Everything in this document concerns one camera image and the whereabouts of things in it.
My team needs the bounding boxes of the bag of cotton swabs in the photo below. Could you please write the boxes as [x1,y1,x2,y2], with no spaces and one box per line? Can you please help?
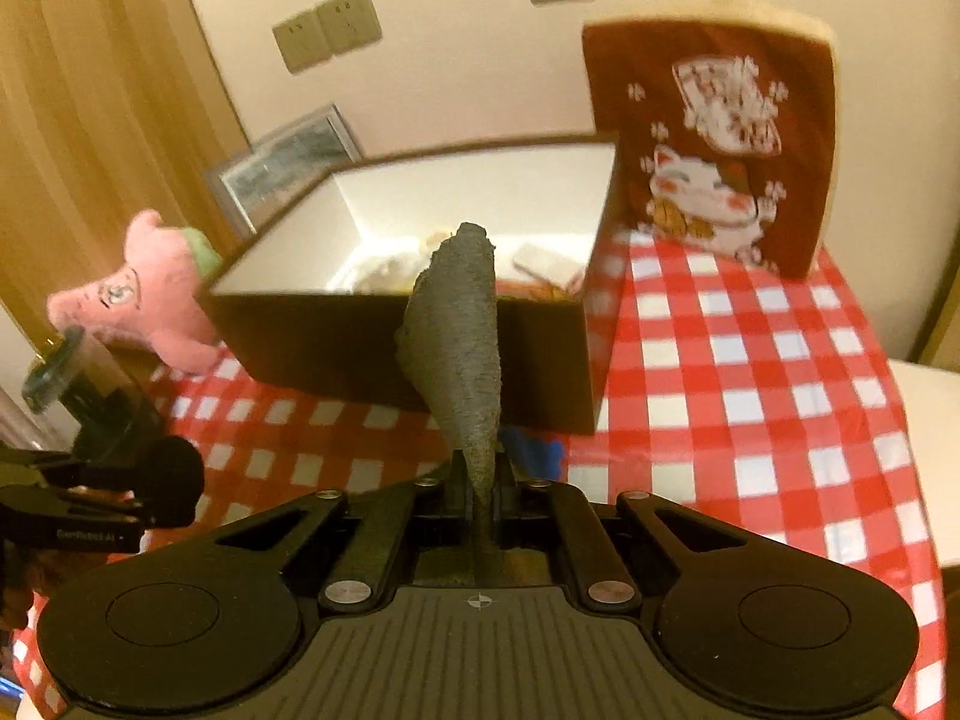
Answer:
[330,236,437,293]

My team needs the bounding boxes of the pink plush toy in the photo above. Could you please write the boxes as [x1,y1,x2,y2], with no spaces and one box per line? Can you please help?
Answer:
[46,210,226,376]

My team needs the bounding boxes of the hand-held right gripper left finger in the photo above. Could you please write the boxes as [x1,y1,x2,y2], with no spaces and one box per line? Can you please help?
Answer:
[214,457,472,605]

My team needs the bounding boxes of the red white checkered tablecloth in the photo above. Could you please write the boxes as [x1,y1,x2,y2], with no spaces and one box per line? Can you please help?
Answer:
[11,229,947,720]

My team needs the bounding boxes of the wooden door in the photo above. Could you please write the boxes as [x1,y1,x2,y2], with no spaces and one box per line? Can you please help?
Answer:
[0,0,252,361]

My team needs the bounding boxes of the beige wall switch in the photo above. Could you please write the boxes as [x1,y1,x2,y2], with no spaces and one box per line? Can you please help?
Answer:
[315,0,382,57]
[271,9,332,76]

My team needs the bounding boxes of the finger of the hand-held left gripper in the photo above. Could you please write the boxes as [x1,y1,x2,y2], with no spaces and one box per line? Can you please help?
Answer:
[0,446,151,515]

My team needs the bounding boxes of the silver picture frame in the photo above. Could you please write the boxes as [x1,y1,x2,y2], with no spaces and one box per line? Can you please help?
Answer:
[206,105,365,237]

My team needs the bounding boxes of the brown cardboard box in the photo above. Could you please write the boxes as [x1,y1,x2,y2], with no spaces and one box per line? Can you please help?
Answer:
[199,131,623,436]

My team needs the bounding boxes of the dark round felt pad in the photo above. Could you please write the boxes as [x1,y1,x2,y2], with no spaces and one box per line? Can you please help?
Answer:
[395,223,503,590]

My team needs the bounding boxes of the red lucky cat cushion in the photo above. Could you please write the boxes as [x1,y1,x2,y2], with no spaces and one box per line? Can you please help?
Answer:
[581,0,838,278]

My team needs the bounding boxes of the person's left hand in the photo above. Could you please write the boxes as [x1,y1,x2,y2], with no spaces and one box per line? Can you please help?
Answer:
[0,549,53,631]

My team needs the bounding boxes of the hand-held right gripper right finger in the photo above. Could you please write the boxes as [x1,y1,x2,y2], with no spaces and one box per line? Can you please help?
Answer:
[501,457,752,605]

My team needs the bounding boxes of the orange heat pack packet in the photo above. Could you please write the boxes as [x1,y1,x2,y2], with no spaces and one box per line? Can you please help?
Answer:
[499,277,586,306]

